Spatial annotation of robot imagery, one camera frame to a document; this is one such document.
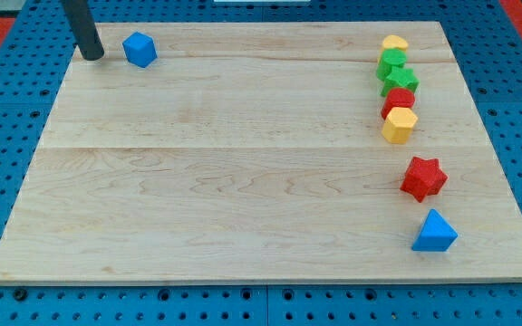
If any black cylindrical robot arm stick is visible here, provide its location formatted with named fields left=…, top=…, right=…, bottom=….
left=61, top=0, right=104, bottom=61

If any yellow hexagon block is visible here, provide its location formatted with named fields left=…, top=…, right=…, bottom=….
left=382, top=107, right=419, bottom=144

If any light wooden board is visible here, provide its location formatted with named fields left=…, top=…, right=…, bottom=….
left=0, top=22, right=522, bottom=286

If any red cylinder block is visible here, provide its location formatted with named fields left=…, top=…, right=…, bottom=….
left=381, top=87, right=416, bottom=120

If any green star block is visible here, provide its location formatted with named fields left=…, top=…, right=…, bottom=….
left=380, top=67, right=420, bottom=97

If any red star block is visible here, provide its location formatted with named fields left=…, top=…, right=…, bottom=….
left=400, top=156, right=448, bottom=203

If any blue cube block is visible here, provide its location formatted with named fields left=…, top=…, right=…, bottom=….
left=122, top=32, right=158, bottom=68

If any green cylinder block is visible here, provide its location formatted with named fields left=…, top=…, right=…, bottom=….
left=375, top=48, right=407, bottom=81

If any yellow heart block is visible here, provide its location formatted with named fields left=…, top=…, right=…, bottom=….
left=381, top=34, right=409, bottom=53

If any blue triangle block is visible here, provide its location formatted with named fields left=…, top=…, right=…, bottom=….
left=411, top=209, right=459, bottom=252

